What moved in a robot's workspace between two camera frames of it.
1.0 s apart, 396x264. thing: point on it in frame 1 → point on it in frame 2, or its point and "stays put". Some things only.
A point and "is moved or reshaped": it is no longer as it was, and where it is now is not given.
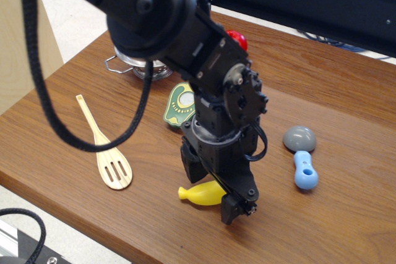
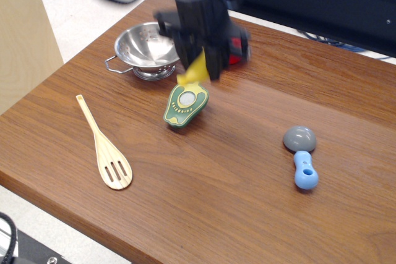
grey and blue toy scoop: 302,140 stays put
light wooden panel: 17,76 stays put
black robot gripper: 226,135 → 201,21
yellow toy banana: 210,193 is moved or reshaped
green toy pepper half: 180,107 stays put
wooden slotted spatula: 114,170 stays put
